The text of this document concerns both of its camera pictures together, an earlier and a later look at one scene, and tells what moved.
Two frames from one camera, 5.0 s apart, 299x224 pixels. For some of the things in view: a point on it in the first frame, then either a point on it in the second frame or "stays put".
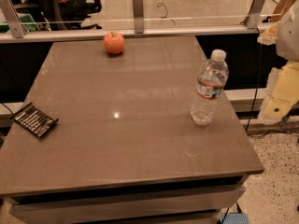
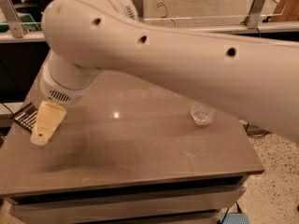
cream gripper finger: x=282 y=92 → x=48 y=118
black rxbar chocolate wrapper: x=35 y=120 stays put
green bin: x=27 y=22 stays put
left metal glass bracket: x=18 y=28 stays put
